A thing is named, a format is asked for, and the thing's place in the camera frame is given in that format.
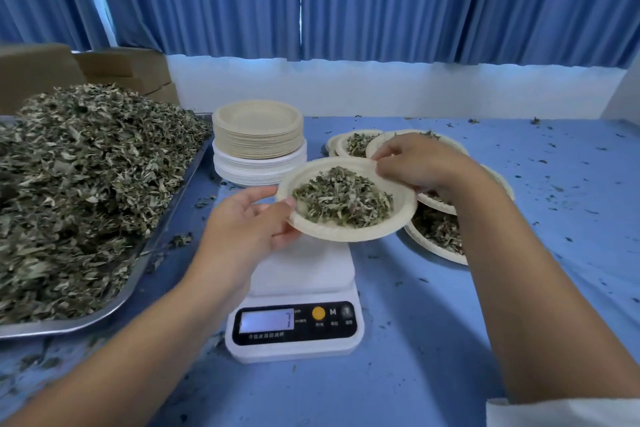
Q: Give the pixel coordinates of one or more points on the person's right hand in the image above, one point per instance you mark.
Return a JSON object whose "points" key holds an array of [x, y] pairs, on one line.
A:
{"points": [[430, 164]]}

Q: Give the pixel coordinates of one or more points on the person's left hand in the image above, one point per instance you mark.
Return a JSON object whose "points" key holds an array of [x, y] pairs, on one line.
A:
{"points": [[225, 246]]}

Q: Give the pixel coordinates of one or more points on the person's left thumb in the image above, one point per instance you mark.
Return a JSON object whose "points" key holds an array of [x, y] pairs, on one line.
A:
{"points": [[277, 209]]}

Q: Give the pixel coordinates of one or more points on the person's right thumb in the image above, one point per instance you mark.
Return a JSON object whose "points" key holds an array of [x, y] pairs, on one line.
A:
{"points": [[387, 172]]}

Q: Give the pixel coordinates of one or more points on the beige paper plate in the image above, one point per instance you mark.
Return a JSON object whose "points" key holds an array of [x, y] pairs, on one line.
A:
{"points": [[452, 140], [331, 144], [350, 234], [342, 141], [425, 244], [500, 184]]}

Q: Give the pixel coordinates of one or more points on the person's right forearm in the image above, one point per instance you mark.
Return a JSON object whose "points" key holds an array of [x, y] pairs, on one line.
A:
{"points": [[540, 291]]}

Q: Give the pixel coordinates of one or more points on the person's left forearm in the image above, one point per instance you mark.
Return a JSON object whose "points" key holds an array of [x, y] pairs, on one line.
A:
{"points": [[125, 356]]}

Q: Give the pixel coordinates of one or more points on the portion of dried green leaves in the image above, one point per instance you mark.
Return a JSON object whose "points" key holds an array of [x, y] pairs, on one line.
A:
{"points": [[430, 133], [437, 198], [340, 196], [357, 144], [440, 231]]}

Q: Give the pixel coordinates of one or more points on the stack of white paper plates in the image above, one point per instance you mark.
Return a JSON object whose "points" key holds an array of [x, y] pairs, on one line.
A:
{"points": [[240, 169]]}

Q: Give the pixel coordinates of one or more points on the white digital kitchen scale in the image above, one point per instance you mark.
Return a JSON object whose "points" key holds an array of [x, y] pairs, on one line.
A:
{"points": [[300, 281]]}

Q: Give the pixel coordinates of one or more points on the stack of beige paper plates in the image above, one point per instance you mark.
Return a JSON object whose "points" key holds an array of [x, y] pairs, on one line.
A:
{"points": [[257, 124]]}

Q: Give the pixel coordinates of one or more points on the scattered dried leaf bits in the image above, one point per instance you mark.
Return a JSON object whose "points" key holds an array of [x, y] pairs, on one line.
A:
{"points": [[181, 240]]}

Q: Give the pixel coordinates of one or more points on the metal tray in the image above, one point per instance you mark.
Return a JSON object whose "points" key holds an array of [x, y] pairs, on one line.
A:
{"points": [[165, 221]]}

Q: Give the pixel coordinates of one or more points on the flat brown cardboard box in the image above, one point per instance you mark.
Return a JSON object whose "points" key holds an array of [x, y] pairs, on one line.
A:
{"points": [[167, 94], [135, 84], [120, 61]]}

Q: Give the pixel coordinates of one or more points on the blue table cloth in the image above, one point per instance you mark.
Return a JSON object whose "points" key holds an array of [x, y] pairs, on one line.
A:
{"points": [[425, 341]]}

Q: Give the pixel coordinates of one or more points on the large pile of dried leaves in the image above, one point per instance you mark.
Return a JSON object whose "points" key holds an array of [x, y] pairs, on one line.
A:
{"points": [[85, 181]]}

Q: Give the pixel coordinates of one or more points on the large brown cardboard box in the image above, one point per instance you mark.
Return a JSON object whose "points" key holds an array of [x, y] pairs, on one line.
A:
{"points": [[35, 74]]}

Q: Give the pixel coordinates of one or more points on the white sleeve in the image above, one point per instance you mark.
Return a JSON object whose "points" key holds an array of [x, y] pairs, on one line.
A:
{"points": [[560, 414]]}

